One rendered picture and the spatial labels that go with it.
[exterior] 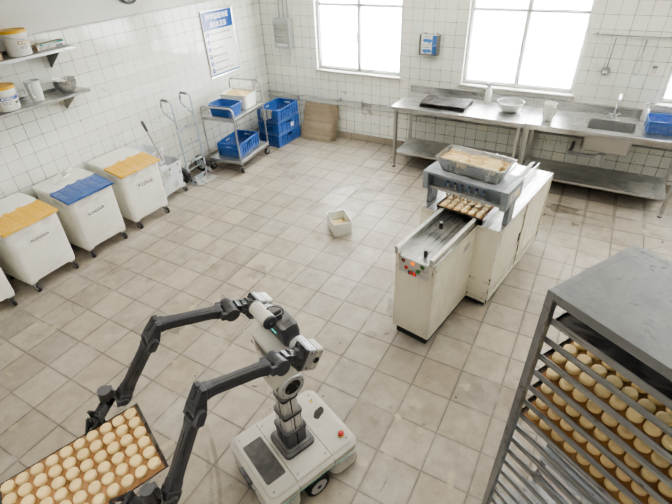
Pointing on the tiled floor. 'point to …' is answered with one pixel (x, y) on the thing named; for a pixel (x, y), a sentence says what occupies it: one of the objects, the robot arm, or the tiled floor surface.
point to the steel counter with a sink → (599, 123)
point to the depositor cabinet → (501, 236)
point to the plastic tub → (339, 222)
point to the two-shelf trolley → (236, 131)
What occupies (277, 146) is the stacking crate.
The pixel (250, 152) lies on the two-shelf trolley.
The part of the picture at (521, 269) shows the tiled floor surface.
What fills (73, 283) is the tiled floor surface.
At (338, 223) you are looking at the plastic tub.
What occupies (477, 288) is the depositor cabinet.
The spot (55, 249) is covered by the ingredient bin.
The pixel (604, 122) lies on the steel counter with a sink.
